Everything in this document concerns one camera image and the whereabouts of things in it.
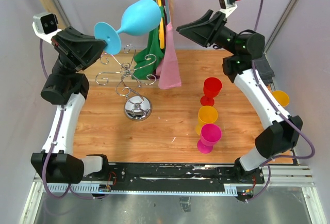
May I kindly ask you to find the blue plastic wine glass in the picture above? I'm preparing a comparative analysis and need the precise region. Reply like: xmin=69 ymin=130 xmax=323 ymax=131
xmin=94 ymin=0 xmax=161 ymax=55

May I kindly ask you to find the chrome wine glass rack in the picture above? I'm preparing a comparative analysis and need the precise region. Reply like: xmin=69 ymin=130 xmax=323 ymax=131
xmin=95 ymin=44 xmax=157 ymax=121

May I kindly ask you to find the yellow wine glass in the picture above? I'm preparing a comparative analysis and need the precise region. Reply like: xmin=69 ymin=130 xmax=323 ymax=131
xmin=195 ymin=106 xmax=218 ymax=135
xmin=272 ymin=90 xmax=290 ymax=107

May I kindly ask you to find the grey hanger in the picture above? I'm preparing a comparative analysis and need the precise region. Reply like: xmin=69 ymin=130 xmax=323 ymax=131
xmin=163 ymin=0 xmax=171 ymax=25

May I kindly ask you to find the folded dark grey cloth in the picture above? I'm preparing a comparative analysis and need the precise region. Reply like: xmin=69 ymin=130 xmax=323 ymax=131
xmin=254 ymin=54 xmax=275 ymax=86

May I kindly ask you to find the magenta plastic wine glass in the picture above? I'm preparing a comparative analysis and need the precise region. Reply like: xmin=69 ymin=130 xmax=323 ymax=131
xmin=197 ymin=123 xmax=222 ymax=154

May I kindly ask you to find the yellow wine glass far right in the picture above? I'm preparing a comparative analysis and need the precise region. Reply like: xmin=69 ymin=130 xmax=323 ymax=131
xmin=272 ymin=90 xmax=290 ymax=107

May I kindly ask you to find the red plastic wine glass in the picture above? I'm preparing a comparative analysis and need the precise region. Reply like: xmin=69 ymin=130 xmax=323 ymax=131
xmin=200 ymin=77 xmax=222 ymax=106

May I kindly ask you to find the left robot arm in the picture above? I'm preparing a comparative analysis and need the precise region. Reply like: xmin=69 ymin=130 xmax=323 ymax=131
xmin=30 ymin=24 xmax=110 ymax=184

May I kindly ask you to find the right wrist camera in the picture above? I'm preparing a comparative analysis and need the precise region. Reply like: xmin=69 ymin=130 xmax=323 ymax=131
xmin=219 ymin=0 xmax=237 ymax=18

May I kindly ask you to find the yellow plastic hanger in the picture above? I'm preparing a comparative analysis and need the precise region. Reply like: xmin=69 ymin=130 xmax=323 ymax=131
xmin=154 ymin=0 xmax=166 ymax=50

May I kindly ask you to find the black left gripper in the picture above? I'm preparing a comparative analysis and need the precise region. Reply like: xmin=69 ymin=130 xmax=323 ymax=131
xmin=51 ymin=26 xmax=109 ymax=79

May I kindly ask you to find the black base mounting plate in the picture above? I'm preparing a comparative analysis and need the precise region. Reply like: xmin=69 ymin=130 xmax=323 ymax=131
xmin=82 ymin=163 xmax=265 ymax=194

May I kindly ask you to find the pink shirt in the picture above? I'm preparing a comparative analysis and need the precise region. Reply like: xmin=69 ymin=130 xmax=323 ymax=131
xmin=156 ymin=22 xmax=182 ymax=90

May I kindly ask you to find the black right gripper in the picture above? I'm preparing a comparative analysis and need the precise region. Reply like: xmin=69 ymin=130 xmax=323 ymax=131
xmin=175 ymin=10 xmax=239 ymax=56

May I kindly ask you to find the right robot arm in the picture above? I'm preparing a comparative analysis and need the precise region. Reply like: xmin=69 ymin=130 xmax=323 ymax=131
xmin=176 ymin=10 xmax=303 ymax=183

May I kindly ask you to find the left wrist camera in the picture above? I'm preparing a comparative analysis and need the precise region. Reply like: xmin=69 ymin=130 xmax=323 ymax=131
xmin=32 ymin=12 xmax=61 ymax=44

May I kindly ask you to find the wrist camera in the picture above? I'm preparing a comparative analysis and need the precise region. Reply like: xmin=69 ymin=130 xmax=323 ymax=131
xmin=219 ymin=0 xmax=237 ymax=18
xmin=32 ymin=12 xmax=61 ymax=44

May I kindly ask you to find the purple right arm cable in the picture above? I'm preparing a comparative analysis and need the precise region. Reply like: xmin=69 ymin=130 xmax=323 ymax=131
xmin=242 ymin=0 xmax=316 ymax=204

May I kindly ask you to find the yellow wine glass near centre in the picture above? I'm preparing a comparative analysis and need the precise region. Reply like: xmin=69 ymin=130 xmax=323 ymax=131
xmin=195 ymin=106 xmax=218 ymax=135

